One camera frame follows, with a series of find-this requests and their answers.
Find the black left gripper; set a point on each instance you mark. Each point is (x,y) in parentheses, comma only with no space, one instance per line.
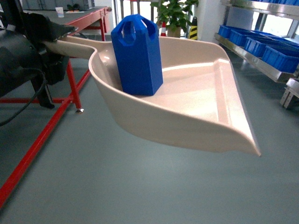
(39,28)

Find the blue plastic jug part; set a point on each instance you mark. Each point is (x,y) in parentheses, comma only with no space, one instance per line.
(136,47)

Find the beige plastic dustpan tray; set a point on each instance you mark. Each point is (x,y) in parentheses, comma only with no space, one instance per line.
(198,105)

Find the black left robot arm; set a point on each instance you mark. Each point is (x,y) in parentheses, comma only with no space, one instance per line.
(12,73)

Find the steel shelf rack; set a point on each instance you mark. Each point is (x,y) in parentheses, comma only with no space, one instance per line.
(274,56)

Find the white paper cup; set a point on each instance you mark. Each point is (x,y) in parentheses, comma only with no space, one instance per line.
(60,12)

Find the grey plastic crate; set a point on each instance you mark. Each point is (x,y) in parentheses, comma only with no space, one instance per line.
(80,5)

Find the red white traffic cone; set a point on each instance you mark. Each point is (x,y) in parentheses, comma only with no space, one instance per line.
(163,29)

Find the green potted plant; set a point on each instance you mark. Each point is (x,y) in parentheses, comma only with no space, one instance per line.
(176,14)

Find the yellow black traffic cone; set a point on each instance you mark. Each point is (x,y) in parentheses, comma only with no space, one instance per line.
(193,32)

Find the red table frame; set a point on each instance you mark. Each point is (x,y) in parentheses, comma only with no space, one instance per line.
(65,94)

